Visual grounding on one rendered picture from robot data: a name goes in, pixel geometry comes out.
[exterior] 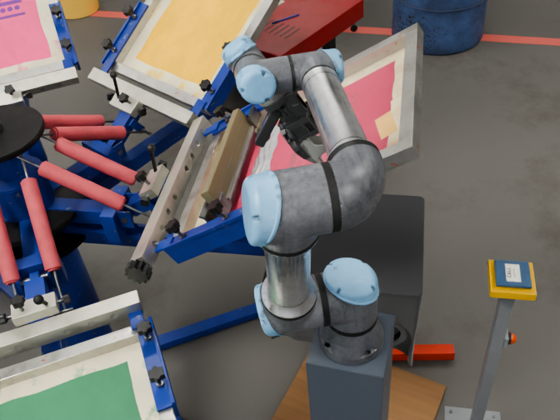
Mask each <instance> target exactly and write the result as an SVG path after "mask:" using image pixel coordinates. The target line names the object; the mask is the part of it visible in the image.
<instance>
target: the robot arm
mask: <svg viewBox="0 0 560 420"><path fill-rule="evenodd" d="M222 60H223V61H224V62H225V63H226V64H227V67H228V68H230V69H231V70H232V72H233V75H234V77H235V79H236V85H237V90H238V91H239V92H240V93H241V95H242V97H243V98H244V99H245V100H246V101H247V102H249V103H252V104H259V105H260V106H261V107H263V108H264V109H265V110H266V111H267V115H266V117H265V118H264V120H263V122H262V125H261V127H260V128H259V129H258V130H257V131H256V133H255V138H256V139H255V145H257V146H259V147H261V148H263V147H264V146H265V144H266V142H267V141H268V140H269V139H270V137H271V133H272V131H273V129H274V128H275V126H276V124H277V122H278V119H279V122H278V125H277V126H278V127H279V129H280V131H281V134H282V136H283V137H284V139H285V140H286V142H287V143H288V144H289V146H290V147H291V149H292V150H293V151H294V152H295V153H296V154H297V155H298V156H300V157H301V158H303V159H306V160H308V161H309V162H311V163H313V164H308V165H303V166H298V167H290V168H284V169H279V170H274V171H270V170H266V171H263V172H261V173H257V174H253V175H250V176H248V177H246V178H245V180H244V181H243V184H242V216H243V223H244V228H245V233H246V236H247V240H248V242H249V243H250V244H251V245H252V246H254V247H256V246H259V247H261V248H262V249H263V250H264V254H265V263H266V271H267V277H266V279H265V280H264V282H262V283H261V284H258V285H257V286H256V287H255V288H254V297H255V302H256V306H257V313H258V316H259V319H260V323H261V325H262V330H263V331H264V332H265V334H266V335H268V336H269V337H273V336H283V335H285V334H289V333H296V332H301V331H306V330H310V329H314V328H320V330H319V340H320V345H321V348H322V350H323V351H324V353H325V354H326V355H327V356H328V357H329V358H331V359H332V360H333V361H334V362H336V363H340V364H343V365H348V366H357V365H362V364H365V363H369V362H370V361H372V360H373V359H374V358H375V357H376V356H377V355H378V354H379V353H380V352H381V351H382V349H383V344H384V331H383V325H382V324H381V322H380V320H379V318H378V296H379V287H378V277H377V275H376V273H375V272H374V271H373V269H372V268H371V267H370V266H369V265H367V264H366V263H364V262H362V261H361V260H358V259H355V258H350V257H343V258H339V259H336V260H333V261H332V262H330V264H329V265H327V266H326V268H325V270H324V271H323V272H320V273H316V274H311V275H310V271H311V248H312V247H313V246H314V245H315V244H316V242H317V240H318V238H319V235H323V234H328V233H335V232H341V231H345V230H348V229H351V228H355V227H356V226H357V225H359V224H360V223H362V222H364V221H365V220H366V219H367V218H368V217H369V216H370V215H371V214H372V212H373V211H374V209H375V208H376V207H377V205H378V203H379V201H380V199H381V197H382V195H383V190H384V186H385V179H386V170H385V166H384V161H383V157H382V155H381V153H380V152H379V150H378V147H377V146H376V145H375V144H374V143H373V142H371V141H369V140H367V138H366V136H365V134H364V132H363V129H362V127H361V125H360V123H359V121H358V118H357V116H356V114H355V112H354V111H353V107H352V105H351V103H350V102H349V100H348V96H347V94H346V93H345V91H344V89H343V86H342V82H343V80H344V64H343V59H342V55H341V53H340V52H339V51H338V50H337V49H335V48H332V49H318V50H317V51H313V52H303V53H298V54H293V55H287V56H281V57H271V58H265V57H264V56H263V54H262V53H261V51H260V50H259V49H258V47H257V45H256V43H253V41H252V40H251V39H250V38H249V37H248V36H246V35H242V36H240V37H237V38H235V39H234V40H232V41H231V42H230V43H229V44H228V45H227V46H226V47H225V48H224V49H223V51H222ZM298 91H303V92H304V95H305V98H306V99H307V101H306V102H304V101H303V99H302V98H301V97H300V95H299V94H298ZM316 134H319V135H316ZM324 153H326V154H327V161H326V162H324V161H323V159H322V155H323V154H324Z"/></svg>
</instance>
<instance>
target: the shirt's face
mask: <svg viewBox="0 0 560 420"><path fill-rule="evenodd" d="M422 238H423V198H422V197H417V196H402V195H387V194H383V195H382V197H381V199H380V201H379V203H378V205H377V207H376V208H375V209H374V211H373V212H372V214H371V215H370V216H369V217H368V218H367V219H366V220H365V221H364V222H362V223H360V224H359V225H357V226H356V227H353V228H351V229H348V230H345V231H341V232H332V233H328V234H323V235H319V238H318V240H317V242H316V244H315V245H314V246H313V247H312V248H311V271H310V275H311V274H316V273H323V271H324V270H325V268H326V266H327V265H329V264H330V262H332V261H333V260H336V259H339V258H355V259H358V260H361V261H362V262H363V263H366V264H367V265H369V266H370V267H371V268H372V269H373V271H374V272H375V273H376V275H377V280H378V287H379V292H382V293H401V294H412V295H418V294H420V292H421V275H422Z"/></svg>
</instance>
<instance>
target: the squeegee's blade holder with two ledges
mask: <svg viewBox="0 0 560 420"><path fill-rule="evenodd" d="M253 129H254V126H251V127H249V129H248V132H247V136H246V139H245V142H244V144H243V147H242V151H241V154H240V156H239V159H238V161H237V166H236V168H235V171H234V174H233V176H232V181H231V183H230V186H229V189H228V190H227V195H226V199H227V200H228V201H229V200H230V199H231V197H232V195H233V190H234V188H235V185H236V182H237V180H238V175H239V173H240V170H241V167H242V165H243V160H244V158H245V155H246V152H247V150H248V145H249V143H250V140H251V136H252V134H253Z"/></svg>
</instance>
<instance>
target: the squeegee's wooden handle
mask: <svg viewBox="0 0 560 420"><path fill-rule="evenodd" d="M251 126H252V124H251V123H250V122H249V121H248V117H247V116H246V115H245V114H244V113H243V112H242V111H241V109H239V108H237V109H235V110H233V111H232V115H231V117H230V119H229V122H228V125H227V128H226V130H225V133H224V135H223V137H222V141H221V143H220V146H219V148H218V150H217V154H216V157H215V158H214V161H213V164H212V167H211V169H210V172H209V174H208V176H207V180H206V182H205V185H204V187H203V190H202V193H201V196H202V198H204V199H205V200H206V201H207V202H208V203H209V204H210V202H211V201H214V200H216V199H217V198H218V199H219V198H220V195H221V192H224V197H226V195H227V192H228V189H229V186H230V183H231V181H232V178H233V174H234V171H235V168H236V166H237V163H238V159H239V156H240V154H241V151H242V149H243V144H244V142H245V139H246V136H247V134H248V129H249V127H251Z"/></svg>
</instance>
